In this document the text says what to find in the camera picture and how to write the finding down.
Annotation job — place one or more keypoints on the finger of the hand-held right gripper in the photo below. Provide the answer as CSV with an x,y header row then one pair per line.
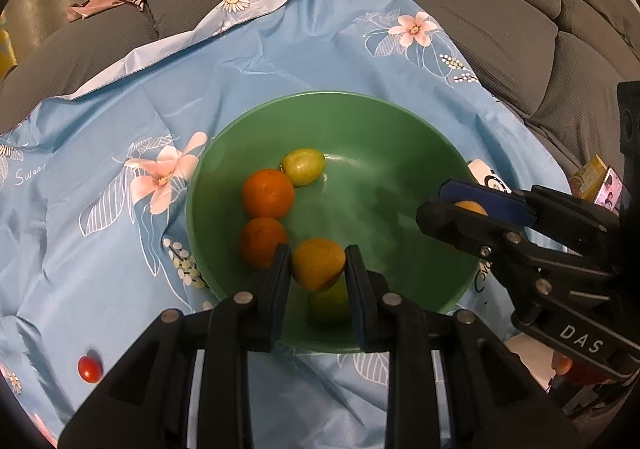
x,y
485,199
450,224

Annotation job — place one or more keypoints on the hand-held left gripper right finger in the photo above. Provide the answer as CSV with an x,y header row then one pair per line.
x,y
357,289

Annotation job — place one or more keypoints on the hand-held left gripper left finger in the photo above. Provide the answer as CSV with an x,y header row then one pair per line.
x,y
280,289

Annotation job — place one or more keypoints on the tan longan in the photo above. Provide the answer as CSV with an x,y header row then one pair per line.
x,y
470,208
318,264

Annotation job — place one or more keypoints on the green jujube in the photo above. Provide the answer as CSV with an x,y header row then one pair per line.
x,y
327,306
303,167

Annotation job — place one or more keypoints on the orange tangerine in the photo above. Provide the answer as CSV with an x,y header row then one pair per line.
x,y
268,193
260,241

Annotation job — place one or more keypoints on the green bowl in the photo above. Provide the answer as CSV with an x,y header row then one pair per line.
x,y
375,169

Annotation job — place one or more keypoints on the red cherry tomato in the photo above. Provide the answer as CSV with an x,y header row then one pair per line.
x,y
90,369

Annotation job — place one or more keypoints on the white printed packet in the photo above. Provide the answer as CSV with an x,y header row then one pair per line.
x,y
482,171

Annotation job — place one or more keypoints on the yellow cardboard box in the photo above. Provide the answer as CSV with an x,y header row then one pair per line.
x,y
587,176

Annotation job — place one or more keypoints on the pink printed box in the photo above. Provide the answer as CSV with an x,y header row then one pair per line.
x,y
609,191

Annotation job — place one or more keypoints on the grey sofa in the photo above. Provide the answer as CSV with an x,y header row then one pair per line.
x,y
500,4

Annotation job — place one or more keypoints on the blue floral bed sheet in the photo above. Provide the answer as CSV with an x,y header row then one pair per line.
x,y
300,39

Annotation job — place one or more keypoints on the yellow patterned curtain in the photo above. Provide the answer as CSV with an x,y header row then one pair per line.
x,y
4,44

